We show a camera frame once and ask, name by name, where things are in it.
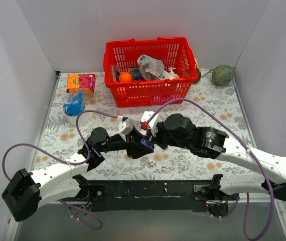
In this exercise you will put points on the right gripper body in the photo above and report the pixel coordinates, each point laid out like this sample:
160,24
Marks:
157,135

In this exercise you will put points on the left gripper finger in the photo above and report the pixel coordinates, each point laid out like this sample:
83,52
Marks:
136,135
138,150

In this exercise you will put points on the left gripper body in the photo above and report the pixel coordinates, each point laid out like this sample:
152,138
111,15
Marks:
129,145

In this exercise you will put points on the blue earbud charging case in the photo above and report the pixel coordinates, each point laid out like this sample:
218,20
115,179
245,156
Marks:
146,142

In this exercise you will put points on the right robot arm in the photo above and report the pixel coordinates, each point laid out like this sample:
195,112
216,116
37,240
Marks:
268,171

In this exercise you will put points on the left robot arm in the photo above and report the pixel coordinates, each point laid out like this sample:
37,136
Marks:
28,191

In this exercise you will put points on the orange fruit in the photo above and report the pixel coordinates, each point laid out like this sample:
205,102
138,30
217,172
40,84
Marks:
125,77

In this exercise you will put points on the white pump bottle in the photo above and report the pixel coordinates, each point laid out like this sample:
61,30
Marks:
171,70

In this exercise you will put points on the orange pink snack box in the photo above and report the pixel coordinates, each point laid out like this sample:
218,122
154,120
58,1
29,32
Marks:
80,83

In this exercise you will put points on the grey crumpled bag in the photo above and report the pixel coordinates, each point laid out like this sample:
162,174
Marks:
150,68

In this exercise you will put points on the red plastic shopping basket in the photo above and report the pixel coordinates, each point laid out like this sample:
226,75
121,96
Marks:
121,56

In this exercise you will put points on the green melon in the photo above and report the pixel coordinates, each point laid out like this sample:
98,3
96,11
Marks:
222,75

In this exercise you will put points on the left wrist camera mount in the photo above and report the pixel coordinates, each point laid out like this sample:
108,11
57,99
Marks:
125,126

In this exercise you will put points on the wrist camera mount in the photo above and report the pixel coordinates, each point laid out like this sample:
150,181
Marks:
125,126
152,124

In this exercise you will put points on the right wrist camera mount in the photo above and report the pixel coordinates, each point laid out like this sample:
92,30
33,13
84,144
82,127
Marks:
152,124

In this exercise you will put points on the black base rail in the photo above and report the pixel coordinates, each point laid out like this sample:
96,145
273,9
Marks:
193,195

